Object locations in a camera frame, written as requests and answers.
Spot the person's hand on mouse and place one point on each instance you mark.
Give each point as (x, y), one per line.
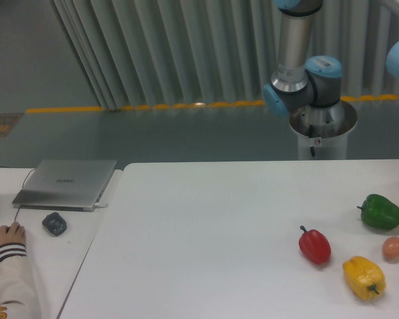
(12, 235)

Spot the green bell pepper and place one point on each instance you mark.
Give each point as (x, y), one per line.
(379, 212)

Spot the white sleeved forearm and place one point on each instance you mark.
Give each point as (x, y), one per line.
(18, 293)

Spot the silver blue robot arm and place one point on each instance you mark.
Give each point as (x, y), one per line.
(298, 80)

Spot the dark grey small device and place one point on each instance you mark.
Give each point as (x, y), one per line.
(54, 224)

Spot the silver closed laptop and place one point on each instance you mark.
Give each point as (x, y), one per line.
(66, 184)

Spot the grey pleated curtain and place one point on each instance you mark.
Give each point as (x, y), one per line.
(148, 53)

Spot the red bell pepper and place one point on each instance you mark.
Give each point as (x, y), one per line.
(315, 246)

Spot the yellow bell pepper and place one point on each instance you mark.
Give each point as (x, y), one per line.
(364, 277)

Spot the brown egg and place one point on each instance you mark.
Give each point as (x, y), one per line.
(390, 248)

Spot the white laptop cable plug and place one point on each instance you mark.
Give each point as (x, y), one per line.
(100, 205)

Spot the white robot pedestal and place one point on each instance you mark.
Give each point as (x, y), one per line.
(322, 133)

